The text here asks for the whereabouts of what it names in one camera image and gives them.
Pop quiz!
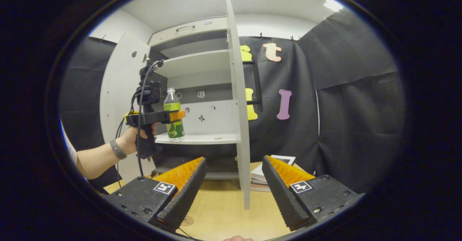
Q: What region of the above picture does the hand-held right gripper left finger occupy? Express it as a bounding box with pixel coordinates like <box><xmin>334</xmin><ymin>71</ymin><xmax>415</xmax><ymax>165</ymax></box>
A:
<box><xmin>105</xmin><ymin>157</ymin><xmax>209</xmax><ymax>233</ymax></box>

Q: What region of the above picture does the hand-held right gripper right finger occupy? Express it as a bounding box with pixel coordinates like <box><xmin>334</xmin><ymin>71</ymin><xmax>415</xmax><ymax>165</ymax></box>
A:
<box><xmin>262</xmin><ymin>155</ymin><xmax>365</xmax><ymax>232</ymax></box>

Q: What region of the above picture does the green label bottle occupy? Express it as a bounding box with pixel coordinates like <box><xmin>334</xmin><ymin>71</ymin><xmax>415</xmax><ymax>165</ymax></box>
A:
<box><xmin>164</xmin><ymin>87</ymin><xmax>185</xmax><ymax>141</ymax></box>

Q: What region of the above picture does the grey cabinet door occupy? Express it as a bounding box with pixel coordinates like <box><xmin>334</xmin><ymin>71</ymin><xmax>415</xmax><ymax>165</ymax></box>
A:
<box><xmin>100</xmin><ymin>31</ymin><xmax>157</xmax><ymax>184</ymax></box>
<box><xmin>226</xmin><ymin>0</ymin><xmax>252</xmax><ymax>210</ymax></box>

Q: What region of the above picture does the grey cabinet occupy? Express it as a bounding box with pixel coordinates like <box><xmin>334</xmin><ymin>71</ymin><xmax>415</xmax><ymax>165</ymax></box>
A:
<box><xmin>148</xmin><ymin>16</ymin><xmax>241</xmax><ymax>181</ymax></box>

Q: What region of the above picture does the grey cabinet drawer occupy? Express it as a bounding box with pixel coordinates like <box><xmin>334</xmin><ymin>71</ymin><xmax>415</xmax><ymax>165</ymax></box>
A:
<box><xmin>149</xmin><ymin>16</ymin><xmax>228</xmax><ymax>47</ymax></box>

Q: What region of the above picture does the grey wristband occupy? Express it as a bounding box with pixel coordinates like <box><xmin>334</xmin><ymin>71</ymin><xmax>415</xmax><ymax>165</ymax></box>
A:
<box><xmin>109</xmin><ymin>139</ymin><xmax>127</xmax><ymax>160</ymax></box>

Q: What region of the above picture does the black backdrop cloth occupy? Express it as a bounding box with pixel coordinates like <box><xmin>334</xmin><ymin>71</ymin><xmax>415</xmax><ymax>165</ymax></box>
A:
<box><xmin>60</xmin><ymin>35</ymin><xmax>118</xmax><ymax>187</ymax></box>
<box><xmin>238</xmin><ymin>8</ymin><xmax>406</xmax><ymax>194</ymax></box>

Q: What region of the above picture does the small ceiling light panel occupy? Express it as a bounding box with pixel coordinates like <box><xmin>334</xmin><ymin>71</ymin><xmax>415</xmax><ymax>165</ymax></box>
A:
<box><xmin>323</xmin><ymin>0</ymin><xmax>344</xmax><ymax>13</ymax></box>

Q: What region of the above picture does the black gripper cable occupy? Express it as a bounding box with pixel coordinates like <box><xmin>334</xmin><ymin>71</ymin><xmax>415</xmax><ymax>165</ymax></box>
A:
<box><xmin>115</xmin><ymin>60</ymin><xmax>163</xmax><ymax>178</ymax></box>

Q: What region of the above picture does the black door handle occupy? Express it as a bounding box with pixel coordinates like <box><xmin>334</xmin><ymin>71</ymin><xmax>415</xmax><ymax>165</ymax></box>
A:
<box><xmin>243</xmin><ymin>60</ymin><xmax>263</xmax><ymax>112</ymax></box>

